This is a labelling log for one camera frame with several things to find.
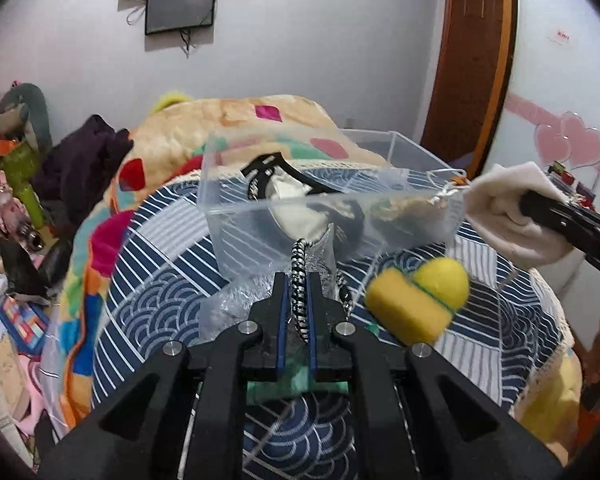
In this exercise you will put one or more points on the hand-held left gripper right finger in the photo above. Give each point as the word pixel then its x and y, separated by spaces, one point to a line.
pixel 313 332

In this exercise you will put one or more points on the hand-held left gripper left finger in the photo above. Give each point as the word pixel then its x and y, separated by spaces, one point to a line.
pixel 280 330

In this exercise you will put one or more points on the clear plastic storage box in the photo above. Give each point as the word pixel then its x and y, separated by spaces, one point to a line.
pixel 330 180

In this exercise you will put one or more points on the white soft cloth bundle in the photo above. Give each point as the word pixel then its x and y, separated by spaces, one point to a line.
pixel 297 210

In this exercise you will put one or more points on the green brown soft item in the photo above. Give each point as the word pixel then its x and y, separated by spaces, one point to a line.
pixel 400 209

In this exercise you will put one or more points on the small red green toy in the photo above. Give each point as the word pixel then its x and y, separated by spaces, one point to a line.
pixel 562 172

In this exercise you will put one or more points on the clear plastic bag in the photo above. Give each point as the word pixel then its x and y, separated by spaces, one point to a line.
pixel 235 305

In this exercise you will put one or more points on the green cloth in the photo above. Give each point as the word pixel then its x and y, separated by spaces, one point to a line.
pixel 292 385

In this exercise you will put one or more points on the yellow green sponge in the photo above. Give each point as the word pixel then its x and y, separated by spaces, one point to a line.
pixel 415 300

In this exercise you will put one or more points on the dark fabric item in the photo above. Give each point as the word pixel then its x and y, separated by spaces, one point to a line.
pixel 347 217

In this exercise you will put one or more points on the yellow pillow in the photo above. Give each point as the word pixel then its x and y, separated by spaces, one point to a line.
pixel 555 400

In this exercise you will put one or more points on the brown wooden door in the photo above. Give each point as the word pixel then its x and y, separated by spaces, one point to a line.
pixel 467 70

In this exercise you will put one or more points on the colourful patchwork blanket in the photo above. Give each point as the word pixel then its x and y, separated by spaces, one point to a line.
pixel 190 125

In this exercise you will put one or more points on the yellow green plush toy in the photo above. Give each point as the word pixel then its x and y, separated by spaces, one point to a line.
pixel 170 101

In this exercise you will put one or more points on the dark purple garment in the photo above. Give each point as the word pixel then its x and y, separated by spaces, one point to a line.
pixel 80 160

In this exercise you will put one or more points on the pile of papers and boxes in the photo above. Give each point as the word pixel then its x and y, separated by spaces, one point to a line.
pixel 10 360

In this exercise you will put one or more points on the pink bunny toy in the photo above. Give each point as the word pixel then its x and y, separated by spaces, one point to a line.
pixel 7 200

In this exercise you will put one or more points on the green cardboard box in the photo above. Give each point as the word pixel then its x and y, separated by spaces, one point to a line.
pixel 17 170

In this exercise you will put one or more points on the grey plush toy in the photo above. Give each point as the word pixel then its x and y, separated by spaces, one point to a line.
pixel 27 110

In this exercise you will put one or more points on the pink heart wall sticker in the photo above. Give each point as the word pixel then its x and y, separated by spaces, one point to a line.
pixel 572 142

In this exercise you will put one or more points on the white wall label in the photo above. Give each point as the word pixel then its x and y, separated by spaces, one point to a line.
pixel 559 36

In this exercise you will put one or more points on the small black wall screen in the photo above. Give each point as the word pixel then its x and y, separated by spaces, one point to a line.
pixel 180 9

